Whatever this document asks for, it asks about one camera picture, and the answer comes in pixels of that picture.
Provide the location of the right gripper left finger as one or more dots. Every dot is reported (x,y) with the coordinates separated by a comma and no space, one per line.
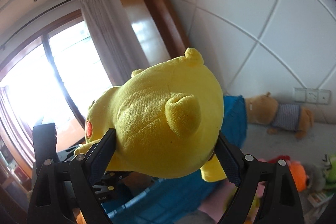
(87,169)

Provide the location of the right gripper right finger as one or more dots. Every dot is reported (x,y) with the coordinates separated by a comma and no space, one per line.
(241,170)

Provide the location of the orange plush toy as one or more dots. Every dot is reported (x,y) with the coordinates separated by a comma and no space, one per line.
(299,175)

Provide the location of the pink plush green shell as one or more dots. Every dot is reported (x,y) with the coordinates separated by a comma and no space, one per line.
(217,202)

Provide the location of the green bird plush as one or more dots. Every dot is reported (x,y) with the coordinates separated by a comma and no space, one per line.
(329,171)

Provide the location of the brown bear striped shirt plush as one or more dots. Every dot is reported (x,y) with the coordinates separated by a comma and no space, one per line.
(263,109)

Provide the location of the yellow Pikachu plush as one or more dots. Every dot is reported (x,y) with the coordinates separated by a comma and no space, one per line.
(167,120)

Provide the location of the white curtain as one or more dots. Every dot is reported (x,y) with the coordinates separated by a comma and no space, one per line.
(119,52)

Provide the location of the white wall socket strip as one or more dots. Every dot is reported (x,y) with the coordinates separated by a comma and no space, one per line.
(313,96)

